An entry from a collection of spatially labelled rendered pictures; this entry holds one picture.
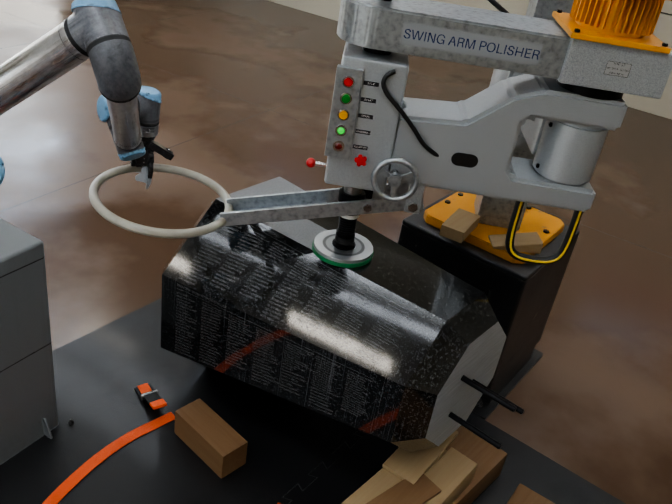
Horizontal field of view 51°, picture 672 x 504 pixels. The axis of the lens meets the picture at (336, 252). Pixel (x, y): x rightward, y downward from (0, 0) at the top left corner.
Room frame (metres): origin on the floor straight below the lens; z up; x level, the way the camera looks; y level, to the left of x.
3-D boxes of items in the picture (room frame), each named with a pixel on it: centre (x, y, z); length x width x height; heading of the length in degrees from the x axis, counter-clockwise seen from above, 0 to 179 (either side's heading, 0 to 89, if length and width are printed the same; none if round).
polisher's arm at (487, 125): (2.17, -0.42, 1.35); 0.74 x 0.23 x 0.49; 91
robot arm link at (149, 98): (2.36, 0.74, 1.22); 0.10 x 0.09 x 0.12; 136
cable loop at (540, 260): (2.19, -0.68, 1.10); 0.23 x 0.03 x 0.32; 91
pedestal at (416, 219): (2.84, -0.67, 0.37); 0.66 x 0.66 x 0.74; 57
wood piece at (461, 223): (2.66, -0.49, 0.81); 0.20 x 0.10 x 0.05; 155
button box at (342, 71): (2.07, 0.05, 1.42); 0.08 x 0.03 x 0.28; 91
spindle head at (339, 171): (2.18, -0.10, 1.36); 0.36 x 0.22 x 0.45; 91
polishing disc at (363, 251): (2.18, -0.02, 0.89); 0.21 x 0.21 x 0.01
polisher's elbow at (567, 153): (2.19, -0.68, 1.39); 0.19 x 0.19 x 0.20
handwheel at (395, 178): (2.06, -0.14, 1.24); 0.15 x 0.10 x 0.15; 91
